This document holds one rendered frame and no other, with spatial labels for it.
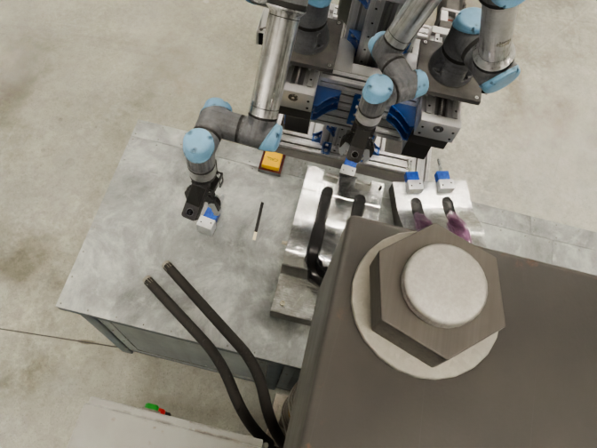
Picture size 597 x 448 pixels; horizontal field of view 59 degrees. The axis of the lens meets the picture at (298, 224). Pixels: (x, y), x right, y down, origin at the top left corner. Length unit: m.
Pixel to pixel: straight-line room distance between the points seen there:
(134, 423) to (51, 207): 1.99
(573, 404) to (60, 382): 2.27
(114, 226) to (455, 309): 1.51
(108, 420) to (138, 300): 0.78
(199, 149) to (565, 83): 2.73
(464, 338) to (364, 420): 0.09
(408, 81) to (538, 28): 2.41
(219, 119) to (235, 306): 0.59
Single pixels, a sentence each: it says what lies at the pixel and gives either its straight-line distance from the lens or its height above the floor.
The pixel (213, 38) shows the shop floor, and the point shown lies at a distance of 3.29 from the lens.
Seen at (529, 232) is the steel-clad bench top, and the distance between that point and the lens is 1.97.
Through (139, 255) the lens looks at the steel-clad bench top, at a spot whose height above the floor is 0.80.
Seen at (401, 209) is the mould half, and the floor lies 0.86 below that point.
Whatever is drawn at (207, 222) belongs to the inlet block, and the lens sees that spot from 1.68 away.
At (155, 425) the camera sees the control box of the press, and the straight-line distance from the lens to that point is 0.93.
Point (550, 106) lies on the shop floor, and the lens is 3.48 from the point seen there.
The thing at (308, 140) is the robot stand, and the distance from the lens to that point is 2.60.
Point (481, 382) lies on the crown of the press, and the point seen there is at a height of 2.00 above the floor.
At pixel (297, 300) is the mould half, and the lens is 1.59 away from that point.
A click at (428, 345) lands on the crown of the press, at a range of 0.37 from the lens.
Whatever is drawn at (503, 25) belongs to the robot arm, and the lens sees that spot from 1.49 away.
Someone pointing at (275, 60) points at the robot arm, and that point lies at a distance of 1.32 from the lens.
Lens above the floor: 2.38
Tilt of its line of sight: 65 degrees down
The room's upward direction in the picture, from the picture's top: 12 degrees clockwise
